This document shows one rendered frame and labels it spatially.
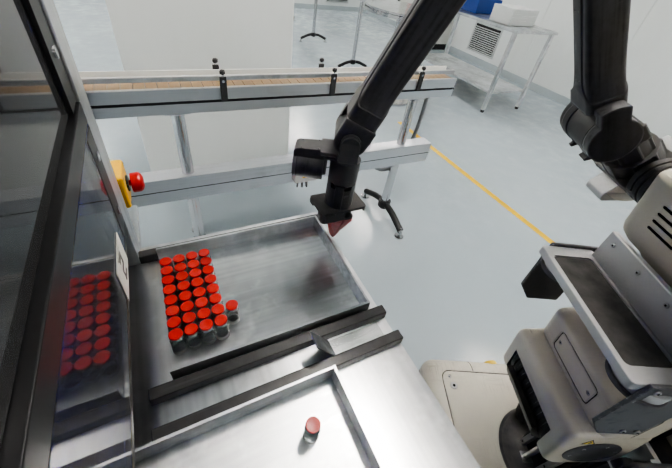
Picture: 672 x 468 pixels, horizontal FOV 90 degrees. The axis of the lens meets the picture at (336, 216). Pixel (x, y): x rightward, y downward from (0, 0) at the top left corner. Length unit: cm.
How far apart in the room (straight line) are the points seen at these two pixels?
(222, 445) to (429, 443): 29
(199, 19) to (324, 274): 153
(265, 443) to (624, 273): 61
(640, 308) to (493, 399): 81
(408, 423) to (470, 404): 78
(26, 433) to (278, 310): 46
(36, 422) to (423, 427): 48
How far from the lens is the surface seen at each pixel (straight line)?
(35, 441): 27
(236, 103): 144
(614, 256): 74
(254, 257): 74
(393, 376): 62
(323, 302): 67
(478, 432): 135
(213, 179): 161
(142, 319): 69
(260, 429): 57
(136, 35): 197
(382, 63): 55
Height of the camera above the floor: 143
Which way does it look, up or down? 40 degrees down
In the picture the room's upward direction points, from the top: 10 degrees clockwise
